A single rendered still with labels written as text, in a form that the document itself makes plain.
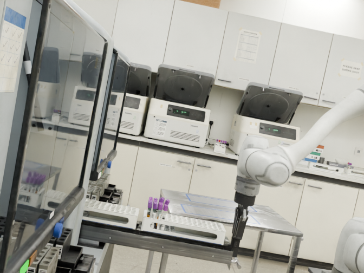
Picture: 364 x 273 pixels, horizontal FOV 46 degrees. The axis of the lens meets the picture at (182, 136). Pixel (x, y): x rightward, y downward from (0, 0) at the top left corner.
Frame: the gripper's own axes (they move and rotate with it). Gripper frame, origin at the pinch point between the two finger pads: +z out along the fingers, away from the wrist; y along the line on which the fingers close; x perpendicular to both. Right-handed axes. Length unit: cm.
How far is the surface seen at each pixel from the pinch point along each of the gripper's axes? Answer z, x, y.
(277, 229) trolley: -1.9, 23.6, -29.0
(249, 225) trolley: -1.9, 11.2, -27.8
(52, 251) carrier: -8, -54, 53
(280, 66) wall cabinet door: -99, 68, -258
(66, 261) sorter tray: -3, -52, 46
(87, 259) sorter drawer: -2, -48, 39
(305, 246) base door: 60, 119, -229
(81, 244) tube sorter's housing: 6, -54, 7
